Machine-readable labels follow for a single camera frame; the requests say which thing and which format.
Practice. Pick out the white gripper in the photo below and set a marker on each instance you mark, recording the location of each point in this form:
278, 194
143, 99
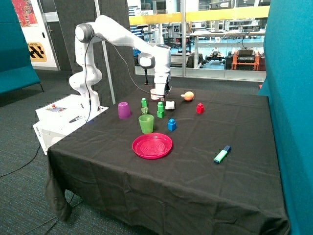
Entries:
162, 86

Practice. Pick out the green block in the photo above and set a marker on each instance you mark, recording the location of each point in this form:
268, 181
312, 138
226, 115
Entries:
160, 107
160, 114
144, 102

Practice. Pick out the green block back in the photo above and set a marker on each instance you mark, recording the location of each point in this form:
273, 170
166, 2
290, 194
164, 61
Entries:
144, 102

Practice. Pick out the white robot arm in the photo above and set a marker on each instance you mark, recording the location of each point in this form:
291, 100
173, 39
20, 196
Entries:
157, 57

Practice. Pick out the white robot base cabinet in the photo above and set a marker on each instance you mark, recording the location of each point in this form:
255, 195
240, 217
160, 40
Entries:
62, 117

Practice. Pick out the pink mug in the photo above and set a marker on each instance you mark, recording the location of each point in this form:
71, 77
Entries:
154, 95

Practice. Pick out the white sponge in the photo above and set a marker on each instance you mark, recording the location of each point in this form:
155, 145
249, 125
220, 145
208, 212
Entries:
169, 105

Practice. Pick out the small green toy pepper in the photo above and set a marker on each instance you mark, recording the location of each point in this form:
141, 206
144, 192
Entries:
144, 110

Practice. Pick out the orange toy fruit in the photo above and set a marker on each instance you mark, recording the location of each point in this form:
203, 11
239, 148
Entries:
188, 96

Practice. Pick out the green plastic cup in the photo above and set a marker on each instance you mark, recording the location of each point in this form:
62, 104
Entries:
146, 123

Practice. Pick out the blue block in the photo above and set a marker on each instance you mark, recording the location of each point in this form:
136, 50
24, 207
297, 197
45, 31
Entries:
172, 124

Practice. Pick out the red block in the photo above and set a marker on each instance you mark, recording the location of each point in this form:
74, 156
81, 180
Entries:
200, 108

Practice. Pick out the purple upturned cup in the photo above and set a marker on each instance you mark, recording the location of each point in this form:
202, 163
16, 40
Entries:
124, 110

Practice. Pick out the pink plastic plate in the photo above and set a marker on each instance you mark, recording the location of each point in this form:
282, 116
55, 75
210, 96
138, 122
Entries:
152, 146

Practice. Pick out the black tablecloth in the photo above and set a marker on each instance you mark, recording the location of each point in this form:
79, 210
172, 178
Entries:
184, 193

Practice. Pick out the green highlighter marker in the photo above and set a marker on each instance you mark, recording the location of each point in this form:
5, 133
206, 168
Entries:
222, 154

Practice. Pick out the teal sofa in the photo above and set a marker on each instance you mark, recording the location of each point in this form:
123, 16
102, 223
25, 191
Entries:
16, 71

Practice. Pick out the black camera tripod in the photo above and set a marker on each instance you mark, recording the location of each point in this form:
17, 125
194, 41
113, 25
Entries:
146, 77

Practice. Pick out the teal partition wall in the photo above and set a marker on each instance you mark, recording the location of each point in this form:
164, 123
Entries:
288, 49

